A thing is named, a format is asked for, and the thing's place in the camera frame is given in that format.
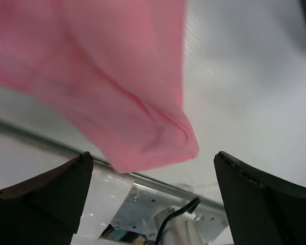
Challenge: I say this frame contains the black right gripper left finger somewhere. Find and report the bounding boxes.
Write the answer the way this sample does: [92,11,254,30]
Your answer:
[0,152,94,244]

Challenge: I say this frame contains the pink t shirt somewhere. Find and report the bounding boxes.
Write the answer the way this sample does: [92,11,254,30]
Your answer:
[0,1,199,173]

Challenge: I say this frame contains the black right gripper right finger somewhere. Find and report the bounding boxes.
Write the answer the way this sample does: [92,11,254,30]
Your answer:
[214,152,306,244]

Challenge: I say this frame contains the black right base cable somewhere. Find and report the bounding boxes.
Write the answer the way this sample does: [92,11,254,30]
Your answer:
[155,196,201,245]

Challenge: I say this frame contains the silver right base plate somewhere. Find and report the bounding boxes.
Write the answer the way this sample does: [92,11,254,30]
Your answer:
[110,184,228,243]

